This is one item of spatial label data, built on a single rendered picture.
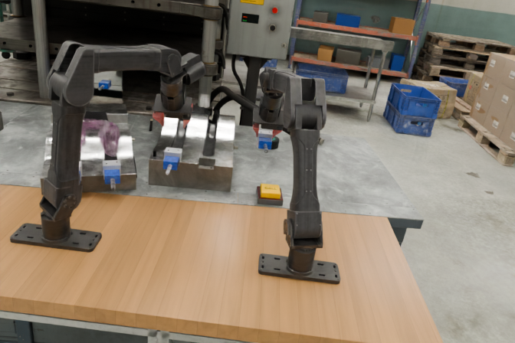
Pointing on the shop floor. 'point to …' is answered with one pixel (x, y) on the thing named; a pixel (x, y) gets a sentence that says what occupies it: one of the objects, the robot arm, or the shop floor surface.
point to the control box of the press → (259, 23)
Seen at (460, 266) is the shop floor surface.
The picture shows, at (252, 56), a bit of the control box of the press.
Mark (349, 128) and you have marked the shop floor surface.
